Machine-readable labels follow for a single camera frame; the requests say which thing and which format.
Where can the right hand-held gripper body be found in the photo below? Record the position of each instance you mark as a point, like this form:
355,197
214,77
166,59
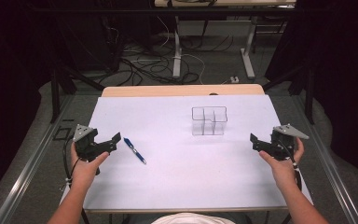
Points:
284,141

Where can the black metal stand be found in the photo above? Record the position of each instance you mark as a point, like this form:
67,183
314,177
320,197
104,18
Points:
307,93
56,93

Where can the blue pen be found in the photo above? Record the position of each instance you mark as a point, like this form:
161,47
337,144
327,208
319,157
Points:
134,151

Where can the white power strip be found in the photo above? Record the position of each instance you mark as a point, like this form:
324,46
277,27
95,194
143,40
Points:
234,79

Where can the clear plastic divided organizer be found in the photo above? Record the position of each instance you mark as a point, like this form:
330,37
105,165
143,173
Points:
209,123

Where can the person's right hand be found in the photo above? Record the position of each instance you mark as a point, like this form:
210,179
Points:
282,172

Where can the person's white shirt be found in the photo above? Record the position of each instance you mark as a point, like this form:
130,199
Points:
192,218

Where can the person's left hand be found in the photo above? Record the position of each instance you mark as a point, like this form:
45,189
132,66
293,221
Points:
84,172

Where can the white-legged background desk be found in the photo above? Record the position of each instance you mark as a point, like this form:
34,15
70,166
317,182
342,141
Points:
177,56

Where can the wooden table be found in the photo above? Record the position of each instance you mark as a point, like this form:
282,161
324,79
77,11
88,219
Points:
180,90

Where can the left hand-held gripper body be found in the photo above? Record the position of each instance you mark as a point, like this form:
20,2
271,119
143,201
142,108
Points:
85,146

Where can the white table mat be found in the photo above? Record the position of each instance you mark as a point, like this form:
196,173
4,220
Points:
180,174

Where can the black square floor frame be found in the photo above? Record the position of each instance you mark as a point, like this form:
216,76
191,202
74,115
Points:
62,133

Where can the aluminium floor rail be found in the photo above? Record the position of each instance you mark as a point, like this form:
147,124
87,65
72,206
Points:
326,165
28,169

